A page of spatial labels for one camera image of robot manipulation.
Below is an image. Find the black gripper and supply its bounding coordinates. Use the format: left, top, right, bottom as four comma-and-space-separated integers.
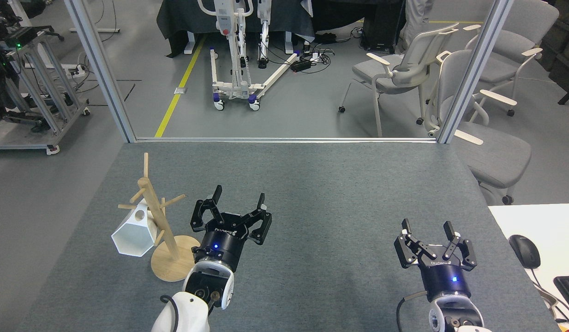
190, 185, 273, 273
394, 219, 478, 303

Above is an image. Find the white faceted cup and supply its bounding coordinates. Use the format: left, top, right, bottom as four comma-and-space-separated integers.
110, 205, 156, 258

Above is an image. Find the wooden cup storage rack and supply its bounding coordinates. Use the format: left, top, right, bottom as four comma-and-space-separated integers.
117, 152, 202, 283

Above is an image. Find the black computer mouse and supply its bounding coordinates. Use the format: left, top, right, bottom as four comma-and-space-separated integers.
508, 234, 542, 270

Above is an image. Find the white desk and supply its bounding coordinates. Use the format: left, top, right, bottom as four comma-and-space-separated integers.
488, 203, 569, 332

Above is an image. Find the white stand on wheels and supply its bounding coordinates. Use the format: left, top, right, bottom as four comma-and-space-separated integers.
196, 0, 300, 112

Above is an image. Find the white stand column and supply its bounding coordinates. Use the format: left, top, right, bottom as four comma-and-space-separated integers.
257, 0, 273, 70

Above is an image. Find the person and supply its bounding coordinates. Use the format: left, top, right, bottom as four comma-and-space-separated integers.
399, 0, 435, 52

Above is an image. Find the black cabinet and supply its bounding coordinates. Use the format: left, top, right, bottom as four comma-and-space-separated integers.
360, 0, 407, 54

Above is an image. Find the silver frame rail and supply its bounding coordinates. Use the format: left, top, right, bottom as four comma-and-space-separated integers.
135, 136, 438, 143

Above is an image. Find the grey chair with white frame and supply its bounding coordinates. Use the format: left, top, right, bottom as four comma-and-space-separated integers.
338, 22, 461, 138
463, 0, 561, 119
425, 49, 533, 206

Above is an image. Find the silver frame post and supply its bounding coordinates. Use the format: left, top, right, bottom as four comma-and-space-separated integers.
63, 0, 138, 144
436, 0, 516, 145

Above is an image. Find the metal frame cart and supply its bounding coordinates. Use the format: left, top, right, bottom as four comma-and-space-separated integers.
0, 25, 91, 156

